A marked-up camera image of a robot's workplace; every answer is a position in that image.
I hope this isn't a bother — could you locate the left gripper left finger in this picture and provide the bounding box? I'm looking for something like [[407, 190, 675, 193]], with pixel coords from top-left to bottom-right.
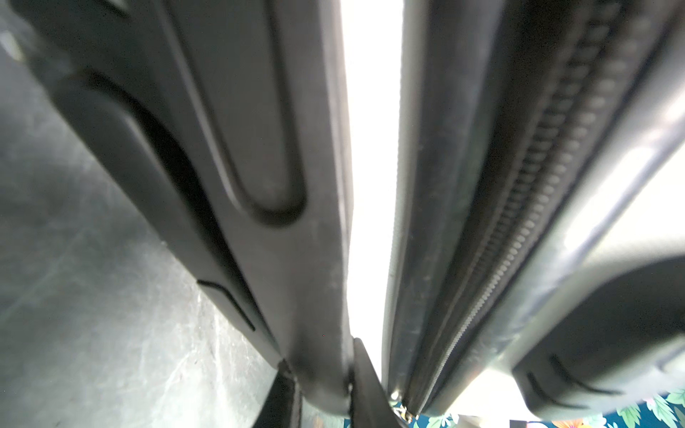
[[253, 371, 303, 428]]

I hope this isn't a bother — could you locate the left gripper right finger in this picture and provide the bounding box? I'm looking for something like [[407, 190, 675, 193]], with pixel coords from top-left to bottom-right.
[[350, 338, 403, 428]]

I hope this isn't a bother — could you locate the white black suitcase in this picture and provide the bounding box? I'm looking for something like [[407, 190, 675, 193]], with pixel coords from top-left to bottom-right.
[[1, 1, 684, 427]]

